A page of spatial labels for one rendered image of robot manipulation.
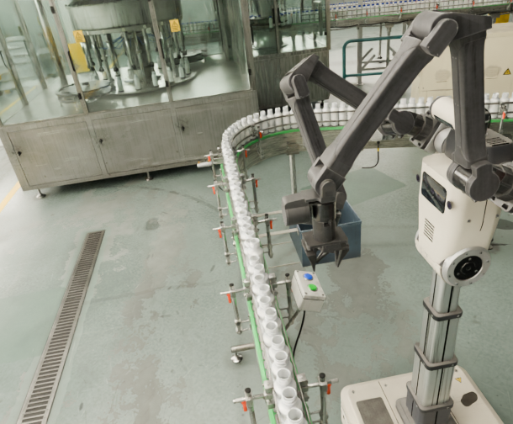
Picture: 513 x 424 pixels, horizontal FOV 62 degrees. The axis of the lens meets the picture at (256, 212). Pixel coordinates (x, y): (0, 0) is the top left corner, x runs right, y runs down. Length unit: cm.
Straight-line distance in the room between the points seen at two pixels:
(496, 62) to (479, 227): 440
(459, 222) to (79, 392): 235
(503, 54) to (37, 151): 526
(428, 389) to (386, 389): 38
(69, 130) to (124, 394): 314
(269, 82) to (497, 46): 310
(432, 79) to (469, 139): 452
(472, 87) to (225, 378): 214
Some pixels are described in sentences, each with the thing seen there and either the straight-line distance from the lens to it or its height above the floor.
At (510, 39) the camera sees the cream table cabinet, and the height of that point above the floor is 110.
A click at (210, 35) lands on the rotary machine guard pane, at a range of 478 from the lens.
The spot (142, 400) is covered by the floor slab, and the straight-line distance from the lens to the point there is 276.
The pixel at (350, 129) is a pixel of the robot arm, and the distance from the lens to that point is 96.
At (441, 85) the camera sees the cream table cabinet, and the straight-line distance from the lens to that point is 564.
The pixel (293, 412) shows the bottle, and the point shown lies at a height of 115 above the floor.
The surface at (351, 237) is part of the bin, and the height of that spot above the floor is 86.
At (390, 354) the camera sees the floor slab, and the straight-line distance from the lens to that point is 280.
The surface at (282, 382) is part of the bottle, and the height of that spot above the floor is 115.
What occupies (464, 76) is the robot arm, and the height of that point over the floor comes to 184.
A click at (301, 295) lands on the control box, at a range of 148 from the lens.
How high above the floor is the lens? 209
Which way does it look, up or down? 30 degrees down
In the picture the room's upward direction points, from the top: 7 degrees counter-clockwise
